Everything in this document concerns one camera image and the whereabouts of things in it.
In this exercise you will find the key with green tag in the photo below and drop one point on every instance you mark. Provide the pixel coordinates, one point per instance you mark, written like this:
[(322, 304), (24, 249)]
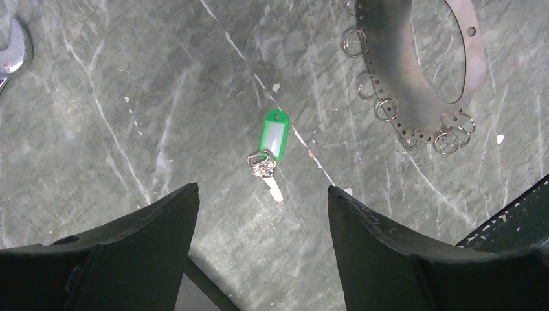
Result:
[(263, 162)]

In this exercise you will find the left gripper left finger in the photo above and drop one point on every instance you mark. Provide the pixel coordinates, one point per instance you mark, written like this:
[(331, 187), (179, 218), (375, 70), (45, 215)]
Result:
[(135, 262)]

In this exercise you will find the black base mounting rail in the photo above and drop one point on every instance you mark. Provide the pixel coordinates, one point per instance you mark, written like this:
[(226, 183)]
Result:
[(521, 224)]

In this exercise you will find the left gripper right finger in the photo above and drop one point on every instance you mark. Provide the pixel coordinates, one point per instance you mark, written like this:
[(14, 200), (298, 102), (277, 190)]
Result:
[(384, 265)]

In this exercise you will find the large silver wrench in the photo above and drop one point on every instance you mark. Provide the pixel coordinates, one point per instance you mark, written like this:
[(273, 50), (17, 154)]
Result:
[(18, 55)]

